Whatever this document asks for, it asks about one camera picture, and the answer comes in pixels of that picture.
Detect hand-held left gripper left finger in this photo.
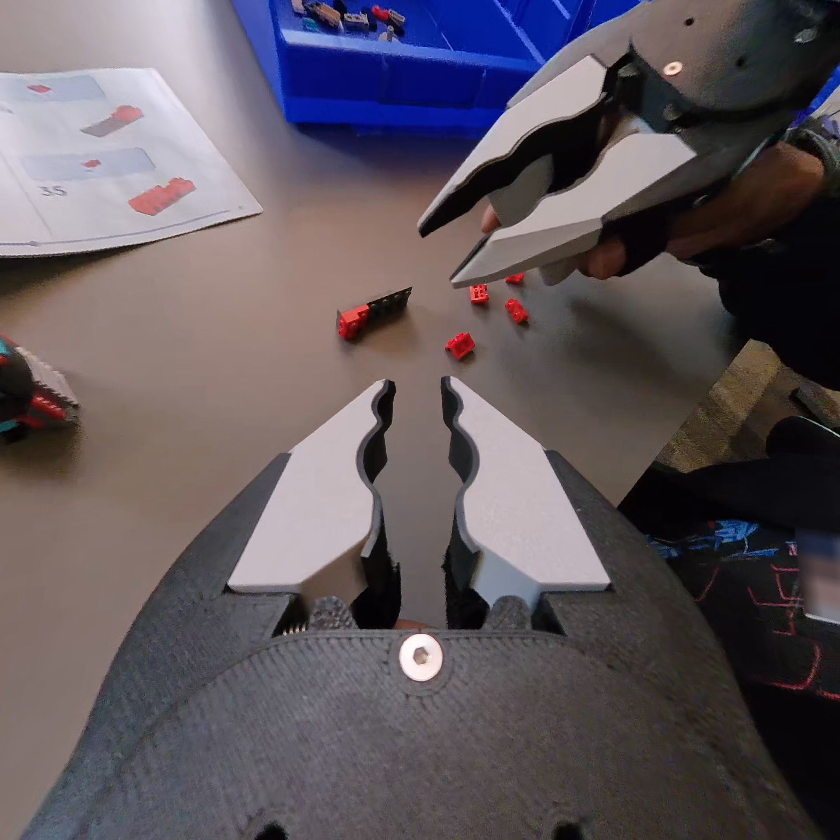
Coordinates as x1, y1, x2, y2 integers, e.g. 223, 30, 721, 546
226, 378, 403, 629

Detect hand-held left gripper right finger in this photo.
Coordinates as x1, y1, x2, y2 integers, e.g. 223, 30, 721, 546
440, 376, 613, 629

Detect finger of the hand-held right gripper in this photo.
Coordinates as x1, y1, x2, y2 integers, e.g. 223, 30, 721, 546
449, 130, 698, 289
417, 54, 619, 239

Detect blue plastic bin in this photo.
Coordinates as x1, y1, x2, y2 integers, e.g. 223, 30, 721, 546
231, 0, 547, 127
492, 0, 647, 70

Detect dark grey toy plate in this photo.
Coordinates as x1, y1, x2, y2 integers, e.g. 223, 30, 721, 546
364, 287, 413, 324

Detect person's right forearm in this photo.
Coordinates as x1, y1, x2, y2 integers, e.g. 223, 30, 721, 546
696, 112, 840, 389

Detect person's black pants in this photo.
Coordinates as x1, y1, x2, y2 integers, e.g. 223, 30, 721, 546
617, 415, 840, 546

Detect scattered small toy bricks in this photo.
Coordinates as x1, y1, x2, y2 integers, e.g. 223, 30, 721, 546
290, 0, 406, 43

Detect toy brick vehicle model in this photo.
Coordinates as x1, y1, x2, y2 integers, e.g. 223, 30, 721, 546
0, 333, 81, 445

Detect white instruction booklet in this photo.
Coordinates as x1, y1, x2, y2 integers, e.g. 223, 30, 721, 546
0, 67, 264, 258

